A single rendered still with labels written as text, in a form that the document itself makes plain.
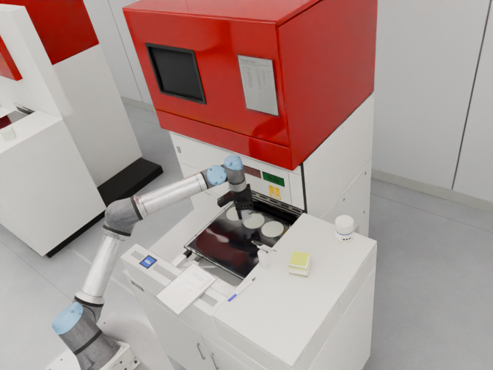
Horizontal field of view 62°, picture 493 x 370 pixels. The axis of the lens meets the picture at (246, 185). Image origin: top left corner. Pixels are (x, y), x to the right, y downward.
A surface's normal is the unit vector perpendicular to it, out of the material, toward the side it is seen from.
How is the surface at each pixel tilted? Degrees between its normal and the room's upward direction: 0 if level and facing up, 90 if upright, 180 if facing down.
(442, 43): 90
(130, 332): 0
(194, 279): 0
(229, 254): 0
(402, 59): 90
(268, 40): 90
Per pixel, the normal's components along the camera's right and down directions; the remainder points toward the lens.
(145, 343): -0.15, -0.77
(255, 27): -0.62, 0.56
